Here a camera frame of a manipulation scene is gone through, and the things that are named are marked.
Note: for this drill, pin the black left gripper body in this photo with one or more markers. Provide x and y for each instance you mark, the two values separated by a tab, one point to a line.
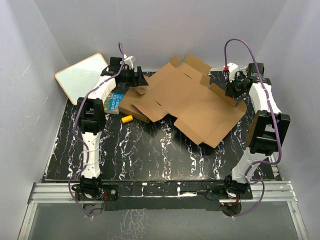
128	77

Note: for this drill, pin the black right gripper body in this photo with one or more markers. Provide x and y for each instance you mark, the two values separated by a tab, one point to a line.
239	83

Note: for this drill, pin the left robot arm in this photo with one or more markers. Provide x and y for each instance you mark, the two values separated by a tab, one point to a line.
91	119

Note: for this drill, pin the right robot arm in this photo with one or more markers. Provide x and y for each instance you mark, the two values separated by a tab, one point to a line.
265	135

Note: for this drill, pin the colourful blue book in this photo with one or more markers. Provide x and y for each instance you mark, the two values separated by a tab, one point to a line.
111	104

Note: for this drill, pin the yellow cylinder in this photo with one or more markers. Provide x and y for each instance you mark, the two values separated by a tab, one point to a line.
127	119

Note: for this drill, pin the yellow framed whiteboard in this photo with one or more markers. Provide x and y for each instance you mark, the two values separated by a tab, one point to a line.
78	79

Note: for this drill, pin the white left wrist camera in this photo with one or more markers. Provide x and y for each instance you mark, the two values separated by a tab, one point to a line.
129	60

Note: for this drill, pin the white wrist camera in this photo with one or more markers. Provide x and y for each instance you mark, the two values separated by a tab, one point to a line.
129	60
229	71

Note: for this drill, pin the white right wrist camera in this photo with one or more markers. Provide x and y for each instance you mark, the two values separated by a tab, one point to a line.
229	71

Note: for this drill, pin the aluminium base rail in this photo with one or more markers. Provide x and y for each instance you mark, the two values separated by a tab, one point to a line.
163	210

